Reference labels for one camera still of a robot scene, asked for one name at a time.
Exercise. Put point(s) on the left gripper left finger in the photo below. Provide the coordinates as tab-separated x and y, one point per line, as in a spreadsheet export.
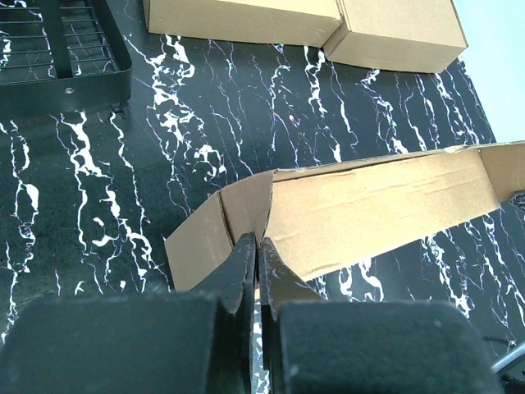
197	341

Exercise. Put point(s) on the cardboard box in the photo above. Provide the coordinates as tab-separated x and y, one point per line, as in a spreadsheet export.
420	36
258	22
325	218

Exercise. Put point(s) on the black wire tray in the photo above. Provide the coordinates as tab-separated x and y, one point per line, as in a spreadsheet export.
61	56

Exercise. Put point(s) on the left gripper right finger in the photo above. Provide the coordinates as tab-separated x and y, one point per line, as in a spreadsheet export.
311	345

